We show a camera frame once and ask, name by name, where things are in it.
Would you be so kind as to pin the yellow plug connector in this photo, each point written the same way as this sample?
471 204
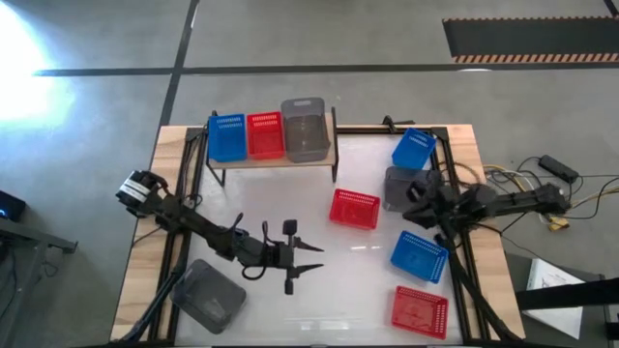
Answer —
558 223

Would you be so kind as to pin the white glossy table sheet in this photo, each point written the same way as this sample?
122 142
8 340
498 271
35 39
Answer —
271 203

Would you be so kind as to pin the black hazard-striped floor mat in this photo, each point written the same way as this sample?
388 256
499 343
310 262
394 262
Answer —
532 38

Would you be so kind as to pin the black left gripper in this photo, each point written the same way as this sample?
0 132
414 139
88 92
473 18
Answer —
290 227

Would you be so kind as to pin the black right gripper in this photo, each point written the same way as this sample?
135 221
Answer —
425 193

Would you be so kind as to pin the wooden shelf with black legs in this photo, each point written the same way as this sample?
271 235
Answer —
266 163

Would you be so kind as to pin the black power adapter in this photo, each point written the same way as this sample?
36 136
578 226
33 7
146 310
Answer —
558 168

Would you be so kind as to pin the translucent gray plastic basket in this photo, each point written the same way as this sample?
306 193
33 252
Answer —
208 297
394 186
304 135

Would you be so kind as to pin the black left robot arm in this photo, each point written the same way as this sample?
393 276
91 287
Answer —
193 222

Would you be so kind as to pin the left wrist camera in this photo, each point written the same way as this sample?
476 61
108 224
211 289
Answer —
275 253

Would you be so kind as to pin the black clamp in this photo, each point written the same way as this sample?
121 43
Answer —
389 123

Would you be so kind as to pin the blue perforated plastic basket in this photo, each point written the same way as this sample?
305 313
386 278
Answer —
418 256
411 152
227 142

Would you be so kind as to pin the black aluminium table frame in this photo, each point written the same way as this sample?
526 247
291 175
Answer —
367 129

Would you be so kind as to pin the dark gray side cabinet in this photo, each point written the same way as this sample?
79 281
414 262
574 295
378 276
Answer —
592 324

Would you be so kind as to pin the black flat bar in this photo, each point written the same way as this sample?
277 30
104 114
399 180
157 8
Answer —
570 293

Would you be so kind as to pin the red perforated plastic basket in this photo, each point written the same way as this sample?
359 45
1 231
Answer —
353 210
266 140
418 314

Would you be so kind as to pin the black device with blue light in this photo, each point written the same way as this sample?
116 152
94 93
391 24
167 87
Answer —
10 203

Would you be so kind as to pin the white paper sheet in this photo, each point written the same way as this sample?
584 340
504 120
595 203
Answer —
551 319

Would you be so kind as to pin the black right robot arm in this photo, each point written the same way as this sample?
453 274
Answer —
522 200

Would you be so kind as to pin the gray metal stand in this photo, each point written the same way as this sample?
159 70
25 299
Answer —
29 237

